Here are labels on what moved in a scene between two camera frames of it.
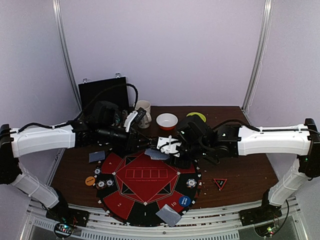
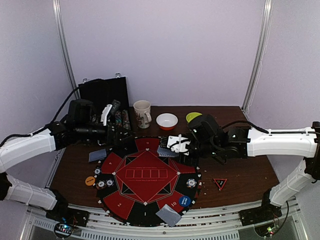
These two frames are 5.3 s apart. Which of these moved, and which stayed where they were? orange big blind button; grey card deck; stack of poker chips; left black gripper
Moved: left black gripper; grey card deck
Stayed: orange big blind button; stack of poker chips
